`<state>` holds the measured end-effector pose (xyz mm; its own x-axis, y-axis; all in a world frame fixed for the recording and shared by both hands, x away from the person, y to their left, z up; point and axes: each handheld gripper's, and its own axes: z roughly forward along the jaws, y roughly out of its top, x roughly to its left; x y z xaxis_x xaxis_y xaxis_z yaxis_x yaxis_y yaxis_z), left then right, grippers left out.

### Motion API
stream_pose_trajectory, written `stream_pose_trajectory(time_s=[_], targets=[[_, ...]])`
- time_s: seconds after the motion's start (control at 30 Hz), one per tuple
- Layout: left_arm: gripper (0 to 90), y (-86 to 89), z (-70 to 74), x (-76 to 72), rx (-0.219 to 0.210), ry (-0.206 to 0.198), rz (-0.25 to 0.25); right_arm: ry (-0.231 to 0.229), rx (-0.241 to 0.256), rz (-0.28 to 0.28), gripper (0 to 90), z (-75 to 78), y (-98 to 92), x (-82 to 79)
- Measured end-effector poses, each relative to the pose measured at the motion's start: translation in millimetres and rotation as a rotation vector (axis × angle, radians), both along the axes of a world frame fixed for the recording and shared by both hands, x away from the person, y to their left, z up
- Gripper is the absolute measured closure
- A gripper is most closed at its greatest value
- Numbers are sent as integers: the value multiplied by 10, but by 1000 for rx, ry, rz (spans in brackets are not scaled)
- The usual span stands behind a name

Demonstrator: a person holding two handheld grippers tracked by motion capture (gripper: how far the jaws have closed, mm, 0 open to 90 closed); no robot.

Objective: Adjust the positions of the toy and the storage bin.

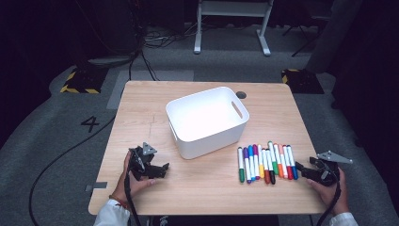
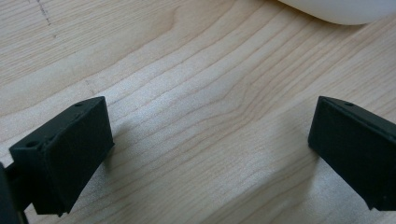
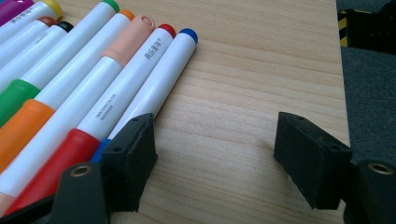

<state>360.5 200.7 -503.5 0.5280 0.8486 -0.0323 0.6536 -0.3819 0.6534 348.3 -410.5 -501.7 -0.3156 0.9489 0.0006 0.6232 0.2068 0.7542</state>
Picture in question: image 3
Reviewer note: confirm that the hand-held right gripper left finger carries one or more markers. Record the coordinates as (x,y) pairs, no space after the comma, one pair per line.
(129,161)

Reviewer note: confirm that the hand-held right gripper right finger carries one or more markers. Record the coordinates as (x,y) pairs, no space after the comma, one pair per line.
(314,161)

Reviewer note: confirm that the red capped marker pen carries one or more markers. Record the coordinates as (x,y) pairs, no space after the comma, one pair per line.
(124,99)

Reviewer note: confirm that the peach capped marker pen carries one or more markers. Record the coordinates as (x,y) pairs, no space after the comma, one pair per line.
(77,102)

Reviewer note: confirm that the blue capped marker pen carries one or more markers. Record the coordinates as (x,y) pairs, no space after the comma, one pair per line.
(162,74)

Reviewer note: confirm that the orange capped marker pen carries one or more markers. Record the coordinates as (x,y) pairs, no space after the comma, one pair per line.
(77,62)

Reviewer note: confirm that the green capped marker pen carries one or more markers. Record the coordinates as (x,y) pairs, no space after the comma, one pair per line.
(68,40)

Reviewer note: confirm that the black capped marker pen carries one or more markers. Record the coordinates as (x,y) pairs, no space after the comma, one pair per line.
(31,53)

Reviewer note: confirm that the yellow capped marker pen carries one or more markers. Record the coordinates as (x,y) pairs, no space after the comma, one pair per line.
(25,18)

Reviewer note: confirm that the magenta capped marker pen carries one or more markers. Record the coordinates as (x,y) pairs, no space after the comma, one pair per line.
(12,7)

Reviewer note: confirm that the yellow black striped floor pad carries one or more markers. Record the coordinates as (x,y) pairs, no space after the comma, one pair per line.
(367,31)

